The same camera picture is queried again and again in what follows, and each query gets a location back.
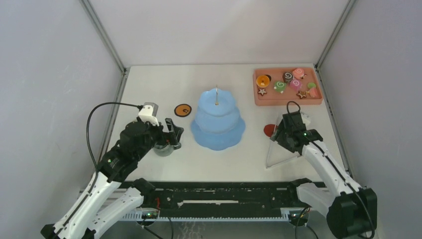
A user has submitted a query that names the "white star cookie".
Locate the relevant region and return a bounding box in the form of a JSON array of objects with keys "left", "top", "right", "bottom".
[{"left": 257, "top": 88, "right": 267, "bottom": 96}]

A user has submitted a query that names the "orange round coaster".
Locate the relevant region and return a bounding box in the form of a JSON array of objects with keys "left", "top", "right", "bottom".
[{"left": 174, "top": 104, "right": 192, "bottom": 118}]

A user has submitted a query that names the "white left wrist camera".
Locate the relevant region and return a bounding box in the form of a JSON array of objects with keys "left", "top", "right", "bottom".
[{"left": 138, "top": 102, "right": 159, "bottom": 126}]

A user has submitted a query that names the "red round coaster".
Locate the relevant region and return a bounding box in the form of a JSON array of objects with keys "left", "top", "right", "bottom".
[{"left": 263, "top": 124, "right": 278, "bottom": 137}]

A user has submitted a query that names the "brown swirl roll cake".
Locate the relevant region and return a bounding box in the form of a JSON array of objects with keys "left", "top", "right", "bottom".
[{"left": 283, "top": 72, "right": 294, "bottom": 84}]

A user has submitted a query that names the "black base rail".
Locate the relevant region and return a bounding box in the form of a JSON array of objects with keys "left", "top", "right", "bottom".
[{"left": 115, "top": 181, "right": 325, "bottom": 219}]

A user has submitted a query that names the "magenta swirl roll cake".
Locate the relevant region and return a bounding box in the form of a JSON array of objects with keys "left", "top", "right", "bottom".
[{"left": 289, "top": 79, "right": 303, "bottom": 92}]

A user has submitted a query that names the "black left camera cable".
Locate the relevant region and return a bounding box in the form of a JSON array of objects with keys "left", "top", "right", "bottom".
[{"left": 86, "top": 102, "right": 143, "bottom": 185}]

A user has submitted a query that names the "dark green glazed mug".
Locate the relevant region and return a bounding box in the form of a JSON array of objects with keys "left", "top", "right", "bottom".
[{"left": 153, "top": 144, "right": 174, "bottom": 157}]

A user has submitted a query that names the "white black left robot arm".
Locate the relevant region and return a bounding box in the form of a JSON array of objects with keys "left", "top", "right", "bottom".
[{"left": 40, "top": 118, "right": 184, "bottom": 239}]

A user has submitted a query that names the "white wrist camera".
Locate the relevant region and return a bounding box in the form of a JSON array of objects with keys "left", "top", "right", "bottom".
[
  {"left": 300, "top": 112, "right": 311, "bottom": 127},
  {"left": 138, "top": 102, "right": 159, "bottom": 126}
]

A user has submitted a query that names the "orange round jelly cake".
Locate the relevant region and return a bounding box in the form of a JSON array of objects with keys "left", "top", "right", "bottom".
[{"left": 255, "top": 75, "right": 271, "bottom": 88}]

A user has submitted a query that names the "green macaron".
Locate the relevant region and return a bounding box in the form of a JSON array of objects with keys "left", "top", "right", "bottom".
[{"left": 307, "top": 82, "right": 317, "bottom": 89}]

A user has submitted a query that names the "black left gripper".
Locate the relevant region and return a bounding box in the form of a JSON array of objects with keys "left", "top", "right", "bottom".
[{"left": 135, "top": 118, "right": 184, "bottom": 161}]

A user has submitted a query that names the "green swirl roll cake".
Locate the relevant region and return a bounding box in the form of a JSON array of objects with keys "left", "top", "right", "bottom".
[{"left": 273, "top": 81, "right": 287, "bottom": 94}]

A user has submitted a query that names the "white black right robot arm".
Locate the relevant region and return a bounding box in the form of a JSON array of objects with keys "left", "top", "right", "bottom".
[{"left": 270, "top": 111, "right": 378, "bottom": 239}]

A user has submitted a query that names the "brown star cookie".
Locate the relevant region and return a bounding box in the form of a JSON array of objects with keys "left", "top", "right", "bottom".
[{"left": 296, "top": 91, "right": 307, "bottom": 99}]

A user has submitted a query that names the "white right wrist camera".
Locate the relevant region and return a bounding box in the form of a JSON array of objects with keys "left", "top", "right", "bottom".
[{"left": 300, "top": 112, "right": 311, "bottom": 127}]

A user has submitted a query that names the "light pink swirl roll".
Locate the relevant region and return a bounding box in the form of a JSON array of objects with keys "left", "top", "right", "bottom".
[{"left": 292, "top": 68, "right": 307, "bottom": 80}]

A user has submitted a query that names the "pink rectangular tray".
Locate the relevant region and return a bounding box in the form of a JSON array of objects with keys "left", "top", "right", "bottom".
[{"left": 253, "top": 67, "right": 323, "bottom": 106}]

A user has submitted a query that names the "pink cake slice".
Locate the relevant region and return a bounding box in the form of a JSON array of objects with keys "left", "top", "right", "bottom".
[{"left": 308, "top": 87, "right": 319, "bottom": 98}]

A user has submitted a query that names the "blue three-tier cake stand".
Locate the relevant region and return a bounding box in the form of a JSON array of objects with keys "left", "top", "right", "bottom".
[{"left": 191, "top": 88, "right": 246, "bottom": 151}]

